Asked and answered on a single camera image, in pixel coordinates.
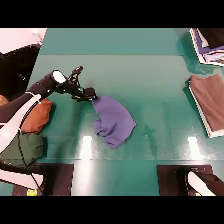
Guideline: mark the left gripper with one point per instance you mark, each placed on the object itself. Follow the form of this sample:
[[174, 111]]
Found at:
[[86, 93]]

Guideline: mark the purple T-shirt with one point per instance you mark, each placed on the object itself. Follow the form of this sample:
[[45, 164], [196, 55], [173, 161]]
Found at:
[[113, 120]]

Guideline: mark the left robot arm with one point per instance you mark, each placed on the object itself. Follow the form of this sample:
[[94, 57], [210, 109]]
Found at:
[[20, 100]]

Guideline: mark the orange garment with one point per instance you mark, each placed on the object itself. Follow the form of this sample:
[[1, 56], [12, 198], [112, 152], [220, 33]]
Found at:
[[36, 116]]

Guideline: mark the dark green garment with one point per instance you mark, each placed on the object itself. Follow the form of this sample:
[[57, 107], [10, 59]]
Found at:
[[26, 148]]

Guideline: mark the heap of clothes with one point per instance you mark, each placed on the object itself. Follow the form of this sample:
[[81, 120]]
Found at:
[[210, 45]]

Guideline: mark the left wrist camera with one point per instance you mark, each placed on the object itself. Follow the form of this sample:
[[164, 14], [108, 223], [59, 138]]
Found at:
[[75, 75]]

